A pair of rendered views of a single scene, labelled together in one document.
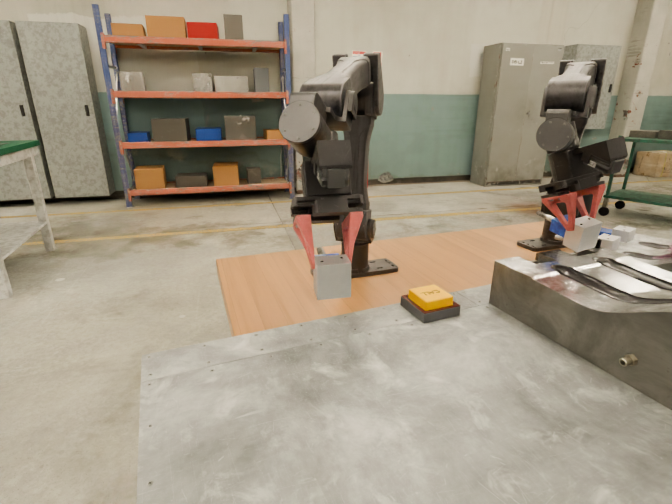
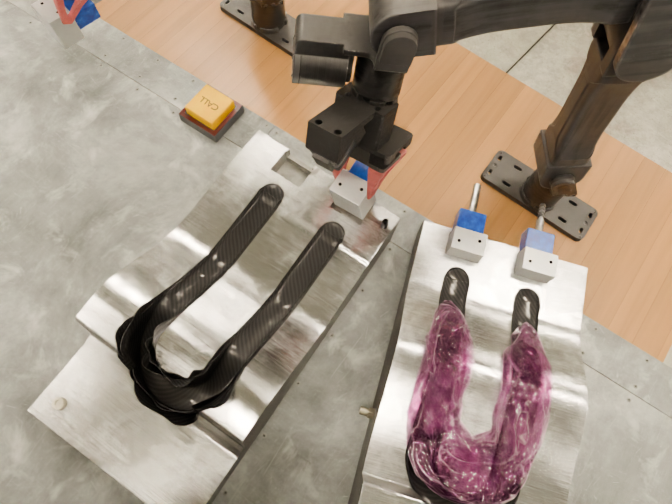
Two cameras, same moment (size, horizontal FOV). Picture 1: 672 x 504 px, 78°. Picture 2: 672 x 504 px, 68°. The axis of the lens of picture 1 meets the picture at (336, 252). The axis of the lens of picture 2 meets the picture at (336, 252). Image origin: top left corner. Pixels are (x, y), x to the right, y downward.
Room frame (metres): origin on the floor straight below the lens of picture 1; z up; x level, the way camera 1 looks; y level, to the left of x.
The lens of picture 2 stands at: (0.55, -0.72, 1.56)
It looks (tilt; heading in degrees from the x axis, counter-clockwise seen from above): 69 degrees down; 48
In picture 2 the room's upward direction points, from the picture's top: 9 degrees clockwise
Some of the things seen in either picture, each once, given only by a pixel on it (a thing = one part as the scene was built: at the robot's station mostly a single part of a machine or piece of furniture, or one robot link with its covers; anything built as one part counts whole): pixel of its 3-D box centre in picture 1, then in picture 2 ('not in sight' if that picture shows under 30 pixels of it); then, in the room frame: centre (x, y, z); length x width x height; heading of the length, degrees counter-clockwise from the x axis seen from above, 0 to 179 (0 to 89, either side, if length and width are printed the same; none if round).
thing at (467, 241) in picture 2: (583, 243); (469, 220); (0.94, -0.59, 0.86); 0.13 x 0.05 x 0.05; 40
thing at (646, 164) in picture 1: (658, 163); not in sight; (7.26, -5.59, 0.20); 0.63 x 0.44 x 0.40; 104
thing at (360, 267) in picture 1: (354, 255); (268, 7); (0.90, -0.04, 0.84); 0.20 x 0.07 x 0.08; 110
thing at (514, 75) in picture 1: (515, 118); not in sight; (6.46, -2.67, 0.98); 1.00 x 0.47 x 1.95; 104
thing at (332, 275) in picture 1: (326, 264); (84, 5); (0.60, 0.01, 0.93); 0.13 x 0.05 x 0.05; 11
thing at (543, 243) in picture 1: (555, 230); (547, 185); (1.10, -0.61, 0.84); 0.20 x 0.07 x 0.08; 110
